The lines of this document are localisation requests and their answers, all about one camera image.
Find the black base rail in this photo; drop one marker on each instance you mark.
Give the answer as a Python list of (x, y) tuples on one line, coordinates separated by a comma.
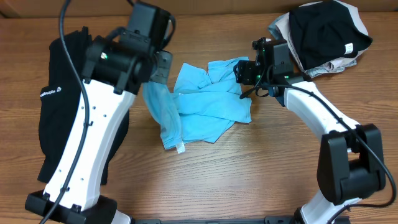
[(211, 221)]

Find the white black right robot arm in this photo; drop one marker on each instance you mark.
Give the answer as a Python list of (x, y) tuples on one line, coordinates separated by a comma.
[(351, 161)]

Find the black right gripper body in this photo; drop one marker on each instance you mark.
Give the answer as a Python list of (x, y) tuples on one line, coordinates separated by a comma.
[(241, 73)]

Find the black garment with logo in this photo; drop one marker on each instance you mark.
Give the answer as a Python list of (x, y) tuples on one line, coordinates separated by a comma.
[(59, 103)]

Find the light blue t-shirt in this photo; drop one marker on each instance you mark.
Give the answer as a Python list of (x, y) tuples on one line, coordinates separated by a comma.
[(203, 105)]

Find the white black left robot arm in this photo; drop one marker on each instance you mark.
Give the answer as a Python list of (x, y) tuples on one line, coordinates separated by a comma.
[(115, 68)]

